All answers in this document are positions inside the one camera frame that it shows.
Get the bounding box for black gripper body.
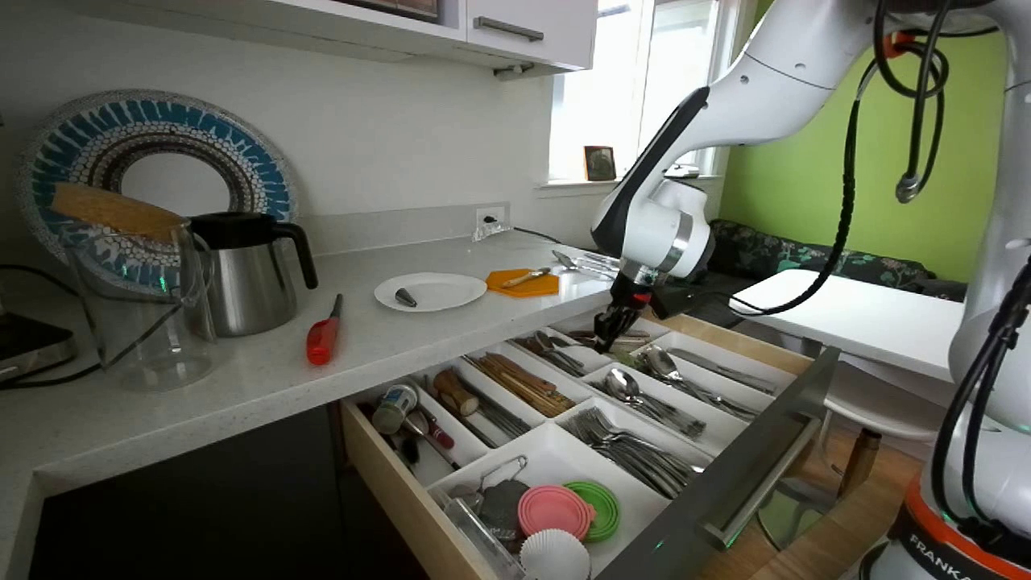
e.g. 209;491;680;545
588;273;655;352

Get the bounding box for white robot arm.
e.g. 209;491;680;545
594;0;1031;538

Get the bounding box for orange robot base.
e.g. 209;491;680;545
888;475;1031;580

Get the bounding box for orange lunch box lid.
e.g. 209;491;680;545
487;268;559;296

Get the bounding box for wooden kitchen drawer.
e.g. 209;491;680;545
337;308;851;580

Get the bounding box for green silicone lid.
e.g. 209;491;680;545
567;479;618;542

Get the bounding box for silver spoons in tray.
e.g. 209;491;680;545
597;368;704;438

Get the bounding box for wooden chopsticks bundle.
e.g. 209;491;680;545
473;352;571;416

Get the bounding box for white cutlery organizer tray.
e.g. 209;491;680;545
364;318;786;580

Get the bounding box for silver forks in tray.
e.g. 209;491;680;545
573;408;695;499

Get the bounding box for white plate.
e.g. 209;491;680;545
375;270;487;316

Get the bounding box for white fluted cup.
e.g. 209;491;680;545
517;527;594;580

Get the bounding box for white upper cabinet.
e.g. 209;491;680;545
273;0;599;76

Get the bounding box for steel coffee carafe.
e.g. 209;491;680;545
191;213;318;339

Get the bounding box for glass jar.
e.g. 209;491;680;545
51;184;211;388

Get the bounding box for blue patterned decorative plate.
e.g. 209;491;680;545
18;91;298;296

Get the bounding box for wall power outlet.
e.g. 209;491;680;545
473;201;509;242

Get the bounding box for red handled peeler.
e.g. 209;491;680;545
306;296;345;368

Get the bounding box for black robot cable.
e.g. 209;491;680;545
727;0;960;318

